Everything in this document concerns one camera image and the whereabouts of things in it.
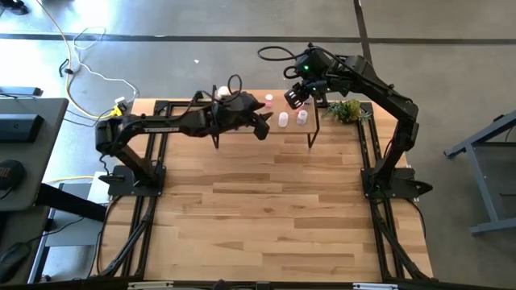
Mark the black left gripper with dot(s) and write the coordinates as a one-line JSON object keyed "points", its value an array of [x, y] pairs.
{"points": [[234, 114]]}

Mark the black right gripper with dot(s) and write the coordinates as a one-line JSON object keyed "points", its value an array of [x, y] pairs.
{"points": [[316, 70]]}

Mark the translucent white pill bottle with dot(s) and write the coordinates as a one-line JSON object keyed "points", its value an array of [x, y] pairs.
{"points": [[302, 117]]}

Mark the small magenta pill bottle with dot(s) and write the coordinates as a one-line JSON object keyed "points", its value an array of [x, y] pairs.
{"points": [[268, 100]]}

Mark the large white labelled bottle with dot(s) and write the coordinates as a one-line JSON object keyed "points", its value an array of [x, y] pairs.
{"points": [[223, 91]]}

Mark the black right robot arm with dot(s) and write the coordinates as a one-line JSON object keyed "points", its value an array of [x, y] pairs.
{"points": [[383, 92]]}

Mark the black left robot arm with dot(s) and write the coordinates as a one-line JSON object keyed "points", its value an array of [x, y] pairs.
{"points": [[161, 127]]}

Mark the small green potted plant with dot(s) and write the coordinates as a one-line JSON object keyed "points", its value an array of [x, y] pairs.
{"points": [[347, 110]]}

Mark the white power adapter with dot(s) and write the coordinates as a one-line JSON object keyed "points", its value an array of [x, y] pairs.
{"points": [[121, 101]]}

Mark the yellow power plug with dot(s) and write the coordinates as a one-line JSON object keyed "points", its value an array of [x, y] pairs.
{"points": [[117, 111]]}

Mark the silver aluminium bar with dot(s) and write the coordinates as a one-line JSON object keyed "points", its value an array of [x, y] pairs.
{"points": [[375, 286], [149, 285]]}

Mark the black desk support beam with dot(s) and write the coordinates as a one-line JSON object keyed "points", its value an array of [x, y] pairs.
{"points": [[72, 203]]}

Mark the grey floor plate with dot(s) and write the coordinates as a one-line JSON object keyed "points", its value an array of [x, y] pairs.
{"points": [[72, 233]]}

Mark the grey desk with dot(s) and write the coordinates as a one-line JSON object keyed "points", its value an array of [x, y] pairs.
{"points": [[40, 161]]}

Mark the black rectangular box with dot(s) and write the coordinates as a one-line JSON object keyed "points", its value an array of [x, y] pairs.
{"points": [[20, 128]]}

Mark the black floor object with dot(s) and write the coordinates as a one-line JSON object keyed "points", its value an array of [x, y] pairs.
{"points": [[14, 7]]}

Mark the black computer mouse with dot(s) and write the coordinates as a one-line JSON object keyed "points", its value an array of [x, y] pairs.
{"points": [[12, 259]]}

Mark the wooden shelf with black frame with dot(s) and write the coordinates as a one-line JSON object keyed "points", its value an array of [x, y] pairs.
{"points": [[312, 121]]}

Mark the black metal rig frame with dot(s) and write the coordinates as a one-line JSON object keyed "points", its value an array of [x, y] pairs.
{"points": [[161, 108]]}

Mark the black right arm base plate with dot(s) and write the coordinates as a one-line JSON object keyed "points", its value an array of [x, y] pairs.
{"points": [[407, 187]]}

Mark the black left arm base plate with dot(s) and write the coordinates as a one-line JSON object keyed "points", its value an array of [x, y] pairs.
{"points": [[121, 187]]}

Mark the blue-grey table frame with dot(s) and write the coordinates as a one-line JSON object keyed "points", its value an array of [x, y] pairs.
{"points": [[480, 181]]}

